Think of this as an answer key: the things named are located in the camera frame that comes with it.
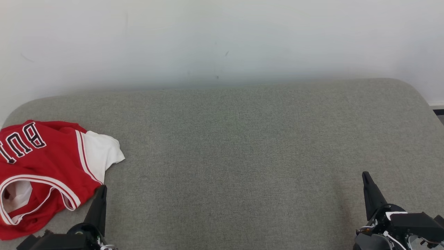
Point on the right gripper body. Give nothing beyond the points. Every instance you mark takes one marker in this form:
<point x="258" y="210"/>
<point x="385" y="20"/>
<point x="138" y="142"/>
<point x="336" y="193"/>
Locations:
<point x="376" y="239"/>

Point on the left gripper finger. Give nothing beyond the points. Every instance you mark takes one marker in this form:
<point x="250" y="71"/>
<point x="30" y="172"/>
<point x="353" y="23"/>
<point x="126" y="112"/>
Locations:
<point x="99" y="211"/>

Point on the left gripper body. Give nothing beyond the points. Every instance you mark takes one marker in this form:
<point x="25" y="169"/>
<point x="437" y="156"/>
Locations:
<point x="92" y="239"/>

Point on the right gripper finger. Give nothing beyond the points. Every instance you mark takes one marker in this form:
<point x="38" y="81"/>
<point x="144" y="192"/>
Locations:
<point x="373" y="198"/>

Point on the red Bulls basketball jersey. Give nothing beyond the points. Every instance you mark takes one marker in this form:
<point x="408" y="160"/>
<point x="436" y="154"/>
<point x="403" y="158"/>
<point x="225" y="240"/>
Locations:
<point x="52" y="166"/>

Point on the white and black baseboard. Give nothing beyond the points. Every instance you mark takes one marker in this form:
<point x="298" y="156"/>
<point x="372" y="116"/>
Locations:
<point x="438" y="111"/>

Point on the grey fabric sofa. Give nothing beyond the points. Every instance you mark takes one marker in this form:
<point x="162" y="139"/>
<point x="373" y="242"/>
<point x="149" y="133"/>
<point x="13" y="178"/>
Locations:
<point x="242" y="156"/>

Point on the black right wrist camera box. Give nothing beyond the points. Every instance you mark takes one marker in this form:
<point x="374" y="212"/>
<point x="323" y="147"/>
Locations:
<point x="416" y="224"/>

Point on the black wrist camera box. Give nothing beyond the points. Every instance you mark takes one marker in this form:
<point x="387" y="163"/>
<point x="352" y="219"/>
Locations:
<point x="45" y="241"/>
<point x="416" y="224"/>

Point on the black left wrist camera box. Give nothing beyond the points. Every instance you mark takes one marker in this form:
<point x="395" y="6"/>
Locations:
<point x="45" y="241"/>

